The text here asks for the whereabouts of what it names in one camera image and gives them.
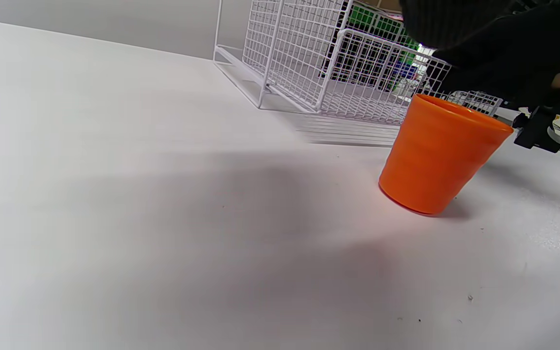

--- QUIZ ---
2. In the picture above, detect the person's right hand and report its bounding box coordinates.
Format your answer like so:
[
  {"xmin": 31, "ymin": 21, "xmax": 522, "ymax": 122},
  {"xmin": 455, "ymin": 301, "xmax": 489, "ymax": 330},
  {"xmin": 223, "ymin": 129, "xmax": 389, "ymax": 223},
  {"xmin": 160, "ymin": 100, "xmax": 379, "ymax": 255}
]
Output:
[{"xmin": 426, "ymin": 0, "xmax": 560, "ymax": 152}]

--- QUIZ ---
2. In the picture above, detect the person's left hand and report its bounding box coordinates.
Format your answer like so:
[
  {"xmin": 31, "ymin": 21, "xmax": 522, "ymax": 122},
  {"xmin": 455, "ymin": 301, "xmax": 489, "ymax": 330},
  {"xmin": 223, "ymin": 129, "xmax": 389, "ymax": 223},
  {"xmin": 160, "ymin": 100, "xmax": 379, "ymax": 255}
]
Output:
[{"xmin": 399, "ymin": 0, "xmax": 524, "ymax": 50}]

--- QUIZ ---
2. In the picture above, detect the orange plastic cup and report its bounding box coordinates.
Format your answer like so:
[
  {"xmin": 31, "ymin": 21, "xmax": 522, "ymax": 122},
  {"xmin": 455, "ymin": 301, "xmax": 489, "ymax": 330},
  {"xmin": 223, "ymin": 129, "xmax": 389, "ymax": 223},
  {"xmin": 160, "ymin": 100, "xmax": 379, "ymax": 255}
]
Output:
[{"xmin": 378, "ymin": 94, "xmax": 514, "ymax": 216}]

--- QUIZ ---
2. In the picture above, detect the white mesh sliding drawer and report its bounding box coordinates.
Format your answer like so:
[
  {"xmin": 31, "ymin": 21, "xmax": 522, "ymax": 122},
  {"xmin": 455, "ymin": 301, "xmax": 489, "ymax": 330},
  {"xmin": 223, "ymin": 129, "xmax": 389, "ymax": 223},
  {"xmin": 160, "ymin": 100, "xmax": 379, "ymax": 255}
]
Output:
[{"xmin": 242, "ymin": 0, "xmax": 504, "ymax": 124}]

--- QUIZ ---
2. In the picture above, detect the shelf with green bins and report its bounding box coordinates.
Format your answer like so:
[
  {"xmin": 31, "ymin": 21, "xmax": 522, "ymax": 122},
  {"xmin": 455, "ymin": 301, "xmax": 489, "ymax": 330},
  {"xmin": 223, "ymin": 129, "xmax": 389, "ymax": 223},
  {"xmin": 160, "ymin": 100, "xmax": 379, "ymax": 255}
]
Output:
[{"xmin": 329, "ymin": 2, "xmax": 421, "ymax": 90}]

